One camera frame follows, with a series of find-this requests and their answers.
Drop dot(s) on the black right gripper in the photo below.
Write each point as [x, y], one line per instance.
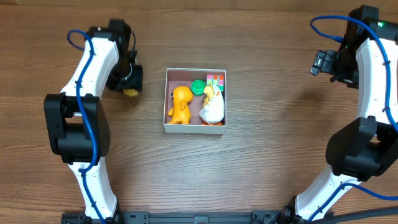
[339, 76]

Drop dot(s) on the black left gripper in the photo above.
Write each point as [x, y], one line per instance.
[125, 82]

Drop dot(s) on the yellow round cap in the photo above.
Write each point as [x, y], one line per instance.
[131, 92]

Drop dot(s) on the orange dinosaur toy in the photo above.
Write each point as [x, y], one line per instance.
[180, 112]

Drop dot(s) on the green round cap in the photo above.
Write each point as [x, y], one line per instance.
[197, 87]

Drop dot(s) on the colourful puzzle cube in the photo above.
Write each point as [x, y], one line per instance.
[216, 80]

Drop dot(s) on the white and yellow duck toy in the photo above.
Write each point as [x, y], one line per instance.
[213, 111]

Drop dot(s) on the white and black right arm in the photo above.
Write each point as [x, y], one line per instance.
[367, 61]

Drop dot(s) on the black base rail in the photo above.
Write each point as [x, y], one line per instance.
[144, 217]

